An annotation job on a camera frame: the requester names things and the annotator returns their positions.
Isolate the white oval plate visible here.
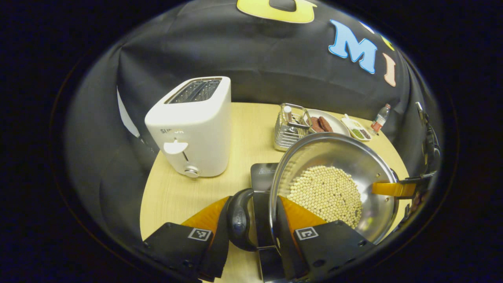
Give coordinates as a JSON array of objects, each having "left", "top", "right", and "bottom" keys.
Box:
[{"left": 305, "top": 109, "right": 351, "bottom": 137}]

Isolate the white toaster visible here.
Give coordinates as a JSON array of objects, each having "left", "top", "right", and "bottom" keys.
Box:
[{"left": 145, "top": 76, "right": 232, "bottom": 178}]

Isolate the steel pot with black handles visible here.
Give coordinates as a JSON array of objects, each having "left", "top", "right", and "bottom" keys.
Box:
[{"left": 227, "top": 132, "right": 400, "bottom": 252}]

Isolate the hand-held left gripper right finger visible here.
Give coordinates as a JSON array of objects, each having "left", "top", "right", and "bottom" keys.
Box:
[{"left": 275, "top": 195, "right": 376, "bottom": 280}]

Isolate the red raw meat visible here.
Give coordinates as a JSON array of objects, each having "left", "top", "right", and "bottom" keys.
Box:
[{"left": 310, "top": 116, "right": 334, "bottom": 133}]

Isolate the pile of soybeans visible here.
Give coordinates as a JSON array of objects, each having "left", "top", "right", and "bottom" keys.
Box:
[{"left": 287, "top": 165, "right": 363, "bottom": 229}]

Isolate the black induction cooktop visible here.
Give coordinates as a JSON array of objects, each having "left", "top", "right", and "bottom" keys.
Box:
[{"left": 250, "top": 163, "right": 291, "bottom": 283}]

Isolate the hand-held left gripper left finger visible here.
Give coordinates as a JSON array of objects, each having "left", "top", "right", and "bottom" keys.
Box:
[{"left": 142, "top": 196, "right": 232, "bottom": 281}]

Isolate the clear plastic water bottle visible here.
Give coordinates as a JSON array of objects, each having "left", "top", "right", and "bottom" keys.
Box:
[{"left": 371, "top": 104, "right": 391, "bottom": 133}]

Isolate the steel wire basket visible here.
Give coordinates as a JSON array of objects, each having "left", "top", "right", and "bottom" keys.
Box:
[{"left": 274, "top": 103, "right": 313, "bottom": 151}]

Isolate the white divided bean dish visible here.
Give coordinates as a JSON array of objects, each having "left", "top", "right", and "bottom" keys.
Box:
[{"left": 341, "top": 114, "right": 372, "bottom": 141}]

